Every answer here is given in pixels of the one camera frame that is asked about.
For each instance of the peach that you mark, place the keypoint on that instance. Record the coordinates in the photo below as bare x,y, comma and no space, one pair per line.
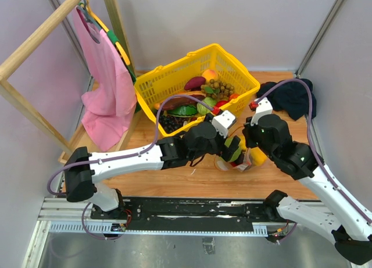
210,75

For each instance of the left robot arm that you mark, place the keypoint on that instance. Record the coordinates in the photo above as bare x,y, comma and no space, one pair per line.
84,172

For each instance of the red tomato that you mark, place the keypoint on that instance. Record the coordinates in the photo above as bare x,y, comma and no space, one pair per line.
221,103

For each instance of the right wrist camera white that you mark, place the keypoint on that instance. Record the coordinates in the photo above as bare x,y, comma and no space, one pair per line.
260,109

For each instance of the black grape bunch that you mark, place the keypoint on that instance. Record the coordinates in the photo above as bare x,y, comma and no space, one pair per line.
172,123

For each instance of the orange fruit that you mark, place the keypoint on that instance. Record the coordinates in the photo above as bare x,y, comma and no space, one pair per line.
233,96

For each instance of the pink shirt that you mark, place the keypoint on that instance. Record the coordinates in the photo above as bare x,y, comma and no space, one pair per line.
109,109

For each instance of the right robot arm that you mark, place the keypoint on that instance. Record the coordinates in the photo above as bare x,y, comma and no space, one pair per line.
347,225

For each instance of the green cabbage back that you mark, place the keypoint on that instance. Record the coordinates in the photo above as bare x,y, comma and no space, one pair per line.
234,147

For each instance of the yellow clothes hanger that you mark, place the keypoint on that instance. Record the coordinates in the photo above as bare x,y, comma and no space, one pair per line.
115,41

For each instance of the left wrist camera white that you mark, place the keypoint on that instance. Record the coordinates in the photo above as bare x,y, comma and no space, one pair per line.
223,122

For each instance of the clear zip top bag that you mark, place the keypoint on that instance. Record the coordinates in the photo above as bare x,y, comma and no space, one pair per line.
242,164

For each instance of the purple sweet potato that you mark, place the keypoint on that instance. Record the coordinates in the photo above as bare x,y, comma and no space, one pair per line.
195,84

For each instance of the watermelon slice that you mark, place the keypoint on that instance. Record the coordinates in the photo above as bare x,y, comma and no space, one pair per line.
183,111

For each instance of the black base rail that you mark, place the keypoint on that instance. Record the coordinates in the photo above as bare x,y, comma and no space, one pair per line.
189,214

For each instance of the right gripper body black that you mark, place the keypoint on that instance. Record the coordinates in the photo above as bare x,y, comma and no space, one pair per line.
252,136

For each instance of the grey clothes hanger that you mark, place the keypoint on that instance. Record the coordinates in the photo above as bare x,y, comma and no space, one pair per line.
87,17

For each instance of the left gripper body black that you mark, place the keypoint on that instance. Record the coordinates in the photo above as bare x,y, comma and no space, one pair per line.
217,146

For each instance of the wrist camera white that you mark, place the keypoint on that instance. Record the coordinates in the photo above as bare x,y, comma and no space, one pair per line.
260,109
223,122

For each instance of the wooden clothes rack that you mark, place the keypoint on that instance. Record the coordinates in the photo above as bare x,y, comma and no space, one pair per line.
53,79

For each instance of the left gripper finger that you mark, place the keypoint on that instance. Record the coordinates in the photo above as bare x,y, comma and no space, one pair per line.
232,143
230,156

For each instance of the yellow plastic basket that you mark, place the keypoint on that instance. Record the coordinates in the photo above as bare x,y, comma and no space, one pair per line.
165,81

